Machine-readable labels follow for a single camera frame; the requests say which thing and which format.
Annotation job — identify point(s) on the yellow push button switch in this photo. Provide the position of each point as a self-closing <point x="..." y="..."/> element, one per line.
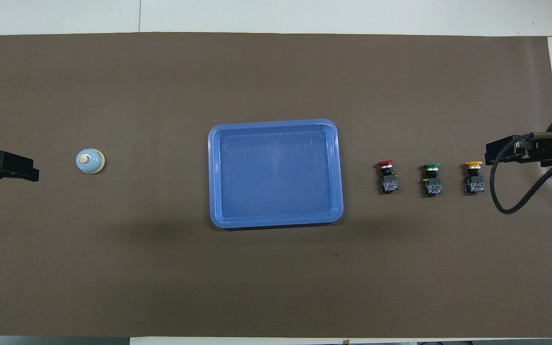
<point x="474" y="182"/>

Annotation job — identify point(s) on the light blue service bell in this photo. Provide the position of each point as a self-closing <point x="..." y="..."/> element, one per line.
<point x="91" y="163"/>

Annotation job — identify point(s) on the green push button switch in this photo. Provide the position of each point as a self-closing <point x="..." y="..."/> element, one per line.
<point x="432" y="184"/>

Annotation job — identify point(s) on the red push button switch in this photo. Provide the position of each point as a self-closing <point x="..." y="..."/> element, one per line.
<point x="387" y="181"/>

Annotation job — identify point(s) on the blue plastic tray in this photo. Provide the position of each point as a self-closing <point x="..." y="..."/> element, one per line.
<point x="276" y="177"/>

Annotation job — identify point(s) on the brown table mat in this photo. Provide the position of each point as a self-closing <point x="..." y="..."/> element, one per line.
<point x="276" y="72"/>

